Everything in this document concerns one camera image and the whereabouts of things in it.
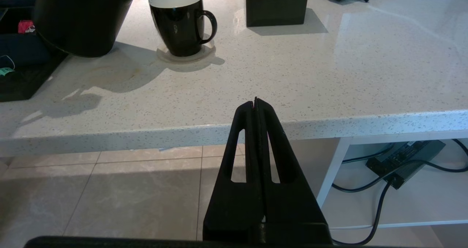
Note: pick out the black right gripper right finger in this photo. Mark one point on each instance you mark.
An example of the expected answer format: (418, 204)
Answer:
(292, 204)

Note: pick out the black mug white inside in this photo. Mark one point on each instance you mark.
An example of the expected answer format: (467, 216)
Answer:
(179, 25)

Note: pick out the black power adapter brick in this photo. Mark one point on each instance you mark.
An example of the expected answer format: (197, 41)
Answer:
(406, 162)

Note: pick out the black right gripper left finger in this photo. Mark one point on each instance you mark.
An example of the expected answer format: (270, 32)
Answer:
(237, 204)

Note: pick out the red instant coffee sachet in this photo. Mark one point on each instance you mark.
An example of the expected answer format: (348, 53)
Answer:
(26, 27)

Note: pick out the black electric kettle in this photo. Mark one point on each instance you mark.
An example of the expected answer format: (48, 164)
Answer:
(84, 17)

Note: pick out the round clear coaster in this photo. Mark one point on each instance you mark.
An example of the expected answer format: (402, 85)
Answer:
(204, 56)

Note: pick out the black rectangular serving tray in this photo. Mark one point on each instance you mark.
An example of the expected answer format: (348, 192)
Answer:
(25, 83)

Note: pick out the white counter support frame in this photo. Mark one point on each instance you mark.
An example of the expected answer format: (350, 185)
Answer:
(334, 171)

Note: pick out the black tissue box white lid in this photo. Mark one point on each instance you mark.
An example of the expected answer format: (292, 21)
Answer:
(276, 4)

